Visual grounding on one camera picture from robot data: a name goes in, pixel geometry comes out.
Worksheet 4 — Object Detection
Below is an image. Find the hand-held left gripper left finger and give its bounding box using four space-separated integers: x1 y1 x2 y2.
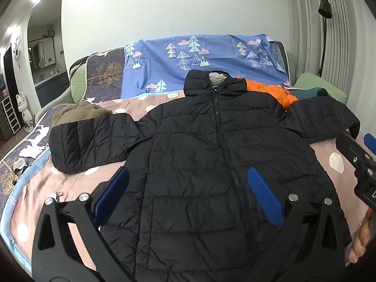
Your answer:
31 166 136 282

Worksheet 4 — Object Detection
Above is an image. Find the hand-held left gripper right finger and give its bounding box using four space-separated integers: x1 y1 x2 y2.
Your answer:
246 167 345 282

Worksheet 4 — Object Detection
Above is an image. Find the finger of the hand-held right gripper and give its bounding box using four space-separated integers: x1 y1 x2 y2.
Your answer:
364 133 376 157
335 133 373 180

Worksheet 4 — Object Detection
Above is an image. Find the black puffer jacket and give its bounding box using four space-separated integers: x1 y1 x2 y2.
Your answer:
49 70 361 282

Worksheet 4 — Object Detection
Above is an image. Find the person's right hand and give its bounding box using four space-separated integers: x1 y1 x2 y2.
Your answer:
348 208 374 264

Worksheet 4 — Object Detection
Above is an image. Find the pink dotted bedsheet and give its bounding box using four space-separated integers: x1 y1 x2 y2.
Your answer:
0 90 376 271

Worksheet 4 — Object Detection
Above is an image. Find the dark green garment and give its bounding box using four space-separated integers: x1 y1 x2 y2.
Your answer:
289 86 329 100

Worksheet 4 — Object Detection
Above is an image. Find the light green pillow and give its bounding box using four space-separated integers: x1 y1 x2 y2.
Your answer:
294 73 348 105

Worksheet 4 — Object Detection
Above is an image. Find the brown fleece garment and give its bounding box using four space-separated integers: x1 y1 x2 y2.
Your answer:
51 100 114 127

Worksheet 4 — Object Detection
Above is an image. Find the orange puffer jacket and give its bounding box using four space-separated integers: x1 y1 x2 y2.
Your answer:
236 76 298 111

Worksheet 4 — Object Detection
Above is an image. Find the white grey small object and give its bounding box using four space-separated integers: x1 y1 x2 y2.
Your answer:
13 158 28 175

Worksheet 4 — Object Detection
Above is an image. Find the white pleated curtain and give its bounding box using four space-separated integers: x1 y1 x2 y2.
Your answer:
286 0 376 100

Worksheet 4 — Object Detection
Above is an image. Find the dark patterned pillow green edge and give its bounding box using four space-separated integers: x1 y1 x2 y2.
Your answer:
0 47 127 200

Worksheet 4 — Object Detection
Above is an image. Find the dark blue base cabinet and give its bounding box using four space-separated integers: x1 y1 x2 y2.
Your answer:
34 72 71 108

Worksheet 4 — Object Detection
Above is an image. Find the white shelf rack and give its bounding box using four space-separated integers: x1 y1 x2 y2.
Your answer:
0 97 21 136

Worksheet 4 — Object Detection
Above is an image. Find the black floor lamp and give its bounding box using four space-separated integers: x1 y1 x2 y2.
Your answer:
317 0 332 78

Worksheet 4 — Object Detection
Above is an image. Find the blue tree-print sheet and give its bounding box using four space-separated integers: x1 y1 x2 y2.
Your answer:
122 34 291 99

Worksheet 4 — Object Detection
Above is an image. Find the kitchen wall cabinet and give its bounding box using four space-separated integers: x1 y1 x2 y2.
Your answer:
28 37 58 69

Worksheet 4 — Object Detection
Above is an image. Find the white bear-shaped wall clock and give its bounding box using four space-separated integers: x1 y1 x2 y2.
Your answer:
12 37 22 67

